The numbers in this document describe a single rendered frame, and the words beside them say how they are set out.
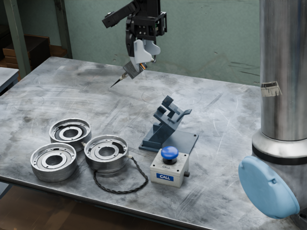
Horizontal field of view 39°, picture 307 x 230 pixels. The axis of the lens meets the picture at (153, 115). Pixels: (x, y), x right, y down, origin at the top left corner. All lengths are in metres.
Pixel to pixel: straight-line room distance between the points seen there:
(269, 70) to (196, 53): 2.01
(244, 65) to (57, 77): 1.44
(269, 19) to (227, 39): 1.95
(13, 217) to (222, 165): 0.63
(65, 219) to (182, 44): 1.64
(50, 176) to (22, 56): 1.63
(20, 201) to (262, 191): 0.84
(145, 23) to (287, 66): 0.49
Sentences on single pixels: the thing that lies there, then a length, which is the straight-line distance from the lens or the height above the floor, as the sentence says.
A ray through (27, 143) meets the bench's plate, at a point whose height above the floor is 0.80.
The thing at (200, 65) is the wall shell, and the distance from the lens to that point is 2.70.
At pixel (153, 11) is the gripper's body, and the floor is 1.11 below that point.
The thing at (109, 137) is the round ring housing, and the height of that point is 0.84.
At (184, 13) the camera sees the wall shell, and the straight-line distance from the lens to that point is 2.59.
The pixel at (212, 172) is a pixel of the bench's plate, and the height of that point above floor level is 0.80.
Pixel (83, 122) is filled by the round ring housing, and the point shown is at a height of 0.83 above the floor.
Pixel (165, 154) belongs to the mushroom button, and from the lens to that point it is 0.95.
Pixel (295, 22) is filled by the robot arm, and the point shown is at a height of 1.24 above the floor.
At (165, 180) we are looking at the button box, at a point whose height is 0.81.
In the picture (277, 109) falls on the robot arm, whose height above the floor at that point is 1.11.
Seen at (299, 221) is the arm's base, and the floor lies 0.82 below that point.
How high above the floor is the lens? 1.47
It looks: 34 degrees down
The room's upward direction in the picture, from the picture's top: 2 degrees counter-clockwise
